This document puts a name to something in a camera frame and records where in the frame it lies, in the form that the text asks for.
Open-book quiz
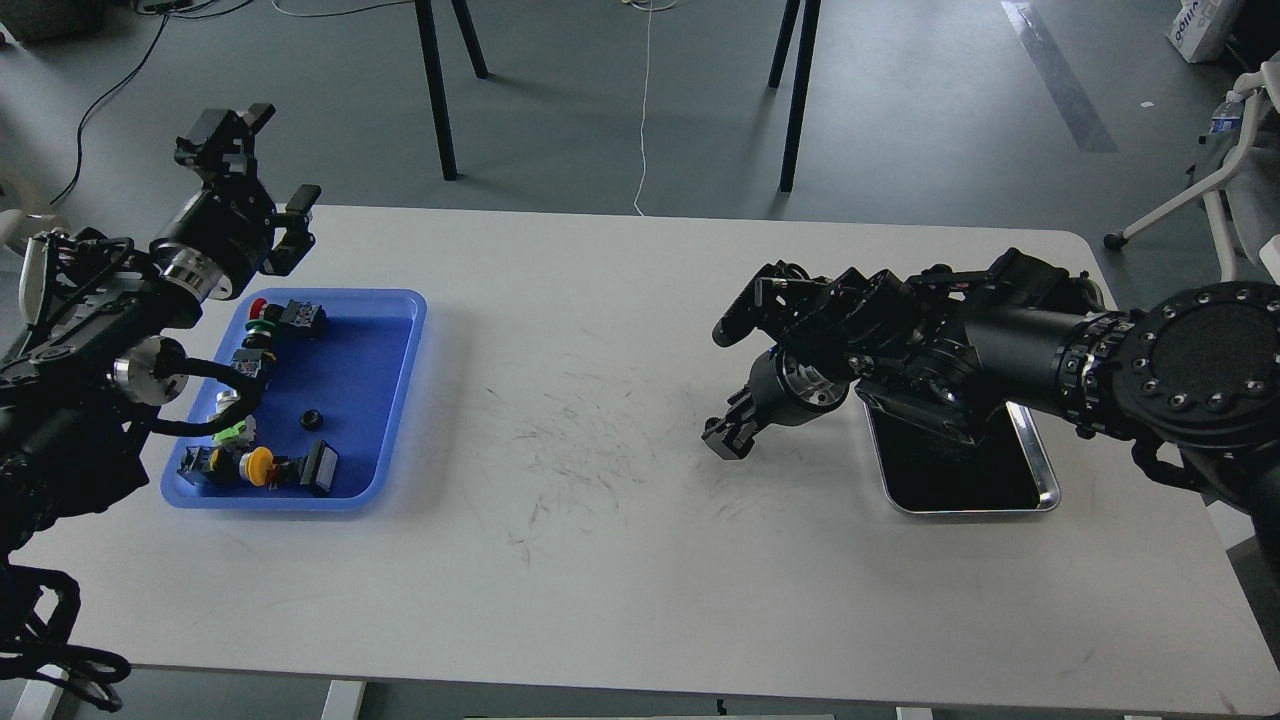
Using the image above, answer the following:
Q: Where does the image-left gripper finger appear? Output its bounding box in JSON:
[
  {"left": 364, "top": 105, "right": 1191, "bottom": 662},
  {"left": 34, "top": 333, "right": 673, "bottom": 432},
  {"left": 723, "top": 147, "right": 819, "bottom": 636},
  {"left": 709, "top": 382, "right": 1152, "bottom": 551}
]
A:
[
  {"left": 262, "top": 184, "right": 323, "bottom": 277},
  {"left": 174, "top": 102, "right": 276, "bottom": 196}
]

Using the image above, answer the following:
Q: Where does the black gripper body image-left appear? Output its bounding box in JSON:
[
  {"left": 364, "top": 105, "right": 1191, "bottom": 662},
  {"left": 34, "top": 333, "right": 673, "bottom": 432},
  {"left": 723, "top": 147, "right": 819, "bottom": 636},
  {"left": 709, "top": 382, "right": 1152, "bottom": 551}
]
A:
[{"left": 150, "top": 184, "right": 285, "bottom": 301}]

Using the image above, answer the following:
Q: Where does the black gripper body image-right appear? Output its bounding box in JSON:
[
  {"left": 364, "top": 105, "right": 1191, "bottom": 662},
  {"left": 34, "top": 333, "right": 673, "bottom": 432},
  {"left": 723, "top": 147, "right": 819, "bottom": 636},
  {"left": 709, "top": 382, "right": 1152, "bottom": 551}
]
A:
[{"left": 745, "top": 348, "right": 851, "bottom": 429}]

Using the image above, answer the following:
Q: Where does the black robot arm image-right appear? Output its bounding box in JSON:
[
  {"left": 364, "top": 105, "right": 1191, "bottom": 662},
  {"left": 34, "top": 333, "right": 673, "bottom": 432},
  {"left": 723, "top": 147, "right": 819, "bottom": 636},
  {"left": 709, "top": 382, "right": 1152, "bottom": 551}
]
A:
[{"left": 701, "top": 249, "right": 1279, "bottom": 569}]

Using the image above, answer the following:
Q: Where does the blue plastic tray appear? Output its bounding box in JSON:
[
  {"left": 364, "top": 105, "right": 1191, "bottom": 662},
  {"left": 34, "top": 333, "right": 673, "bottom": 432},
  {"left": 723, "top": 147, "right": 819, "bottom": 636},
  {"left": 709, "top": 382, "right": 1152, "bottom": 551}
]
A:
[{"left": 159, "top": 287, "right": 428, "bottom": 512}]

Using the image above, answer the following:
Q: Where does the silver metal tray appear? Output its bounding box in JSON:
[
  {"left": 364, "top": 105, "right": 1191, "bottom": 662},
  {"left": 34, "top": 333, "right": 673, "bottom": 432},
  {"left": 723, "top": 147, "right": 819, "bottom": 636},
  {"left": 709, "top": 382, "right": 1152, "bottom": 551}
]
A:
[{"left": 867, "top": 404, "right": 1061, "bottom": 516}]

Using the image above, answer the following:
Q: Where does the yellow mushroom push button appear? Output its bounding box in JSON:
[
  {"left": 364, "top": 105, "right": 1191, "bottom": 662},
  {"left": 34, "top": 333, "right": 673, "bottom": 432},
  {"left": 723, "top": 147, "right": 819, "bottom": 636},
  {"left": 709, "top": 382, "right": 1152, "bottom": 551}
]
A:
[{"left": 177, "top": 446, "right": 278, "bottom": 487}]

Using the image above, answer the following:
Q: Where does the black table leg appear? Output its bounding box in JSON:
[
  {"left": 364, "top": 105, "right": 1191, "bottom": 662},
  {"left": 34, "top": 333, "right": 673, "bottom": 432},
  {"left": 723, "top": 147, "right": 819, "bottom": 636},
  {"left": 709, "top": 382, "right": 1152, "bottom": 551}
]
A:
[
  {"left": 765, "top": 0, "right": 801, "bottom": 90},
  {"left": 412, "top": 1, "right": 460, "bottom": 182},
  {"left": 778, "top": 1, "right": 822, "bottom": 193},
  {"left": 451, "top": 0, "right": 492, "bottom": 79}
]

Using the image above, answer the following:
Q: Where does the black table leg far left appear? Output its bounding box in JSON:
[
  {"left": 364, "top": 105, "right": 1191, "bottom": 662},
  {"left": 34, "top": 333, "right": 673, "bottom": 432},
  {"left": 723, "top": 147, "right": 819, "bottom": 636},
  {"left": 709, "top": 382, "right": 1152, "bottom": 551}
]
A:
[{"left": 451, "top": 0, "right": 492, "bottom": 79}]

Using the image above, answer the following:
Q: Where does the black table leg far right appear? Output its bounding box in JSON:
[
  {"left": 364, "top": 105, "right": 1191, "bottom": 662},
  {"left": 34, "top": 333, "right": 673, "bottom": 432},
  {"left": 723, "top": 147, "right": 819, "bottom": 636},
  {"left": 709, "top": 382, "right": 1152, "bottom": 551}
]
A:
[{"left": 765, "top": 0, "right": 801, "bottom": 90}]

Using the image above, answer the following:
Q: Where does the cardboard box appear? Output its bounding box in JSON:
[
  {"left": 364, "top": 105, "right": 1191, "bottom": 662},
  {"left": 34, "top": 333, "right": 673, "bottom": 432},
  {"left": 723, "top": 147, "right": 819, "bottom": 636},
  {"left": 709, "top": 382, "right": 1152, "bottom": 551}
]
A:
[{"left": 1165, "top": 1, "right": 1244, "bottom": 64}]

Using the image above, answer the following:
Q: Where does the black switch block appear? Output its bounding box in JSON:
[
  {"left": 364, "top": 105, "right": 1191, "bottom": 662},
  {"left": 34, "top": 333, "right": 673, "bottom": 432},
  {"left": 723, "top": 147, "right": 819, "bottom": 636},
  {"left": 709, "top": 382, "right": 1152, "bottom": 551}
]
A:
[{"left": 230, "top": 348, "right": 278, "bottom": 391}]

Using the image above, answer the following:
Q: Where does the black floor cable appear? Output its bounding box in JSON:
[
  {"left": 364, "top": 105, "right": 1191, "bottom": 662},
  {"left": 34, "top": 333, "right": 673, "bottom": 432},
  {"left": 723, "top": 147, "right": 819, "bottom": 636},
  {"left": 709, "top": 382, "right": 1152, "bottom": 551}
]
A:
[{"left": 50, "top": 0, "right": 261, "bottom": 208}]

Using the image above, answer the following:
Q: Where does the green push button switch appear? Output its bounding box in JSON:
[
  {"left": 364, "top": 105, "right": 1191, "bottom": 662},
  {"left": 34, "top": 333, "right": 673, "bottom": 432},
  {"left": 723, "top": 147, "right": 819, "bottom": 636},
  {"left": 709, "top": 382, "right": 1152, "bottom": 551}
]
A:
[{"left": 206, "top": 389, "right": 257, "bottom": 448}]

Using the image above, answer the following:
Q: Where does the white chair frame left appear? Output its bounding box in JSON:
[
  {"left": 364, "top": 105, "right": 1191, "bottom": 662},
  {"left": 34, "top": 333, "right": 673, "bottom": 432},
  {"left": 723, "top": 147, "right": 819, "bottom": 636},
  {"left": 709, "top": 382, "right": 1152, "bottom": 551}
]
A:
[{"left": 1, "top": 164, "right": 58, "bottom": 258}]

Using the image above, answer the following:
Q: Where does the white chair frame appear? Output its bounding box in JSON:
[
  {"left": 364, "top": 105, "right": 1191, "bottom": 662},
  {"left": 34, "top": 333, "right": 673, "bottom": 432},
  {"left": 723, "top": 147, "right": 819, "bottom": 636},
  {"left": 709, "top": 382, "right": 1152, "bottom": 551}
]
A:
[
  {"left": 1103, "top": 56, "right": 1279, "bottom": 281},
  {"left": 1, "top": 164, "right": 58, "bottom": 258}
]

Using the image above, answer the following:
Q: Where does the black rectangular indicator switch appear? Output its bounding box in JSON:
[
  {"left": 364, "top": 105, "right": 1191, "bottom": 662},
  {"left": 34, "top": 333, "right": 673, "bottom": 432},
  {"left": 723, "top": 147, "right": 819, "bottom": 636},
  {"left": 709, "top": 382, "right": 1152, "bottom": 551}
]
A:
[{"left": 275, "top": 439, "right": 340, "bottom": 498}]

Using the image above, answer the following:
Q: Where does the white floor cable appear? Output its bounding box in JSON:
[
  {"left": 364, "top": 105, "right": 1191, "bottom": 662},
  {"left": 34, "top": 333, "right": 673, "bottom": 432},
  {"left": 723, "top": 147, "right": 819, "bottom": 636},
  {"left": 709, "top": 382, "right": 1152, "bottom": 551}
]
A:
[{"left": 618, "top": 0, "right": 681, "bottom": 218}]

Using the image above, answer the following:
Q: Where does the white chair frame right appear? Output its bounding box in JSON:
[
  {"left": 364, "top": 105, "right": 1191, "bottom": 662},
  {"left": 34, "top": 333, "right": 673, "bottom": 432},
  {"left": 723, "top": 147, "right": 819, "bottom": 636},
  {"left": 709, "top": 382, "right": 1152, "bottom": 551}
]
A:
[{"left": 1103, "top": 56, "right": 1279, "bottom": 281}]

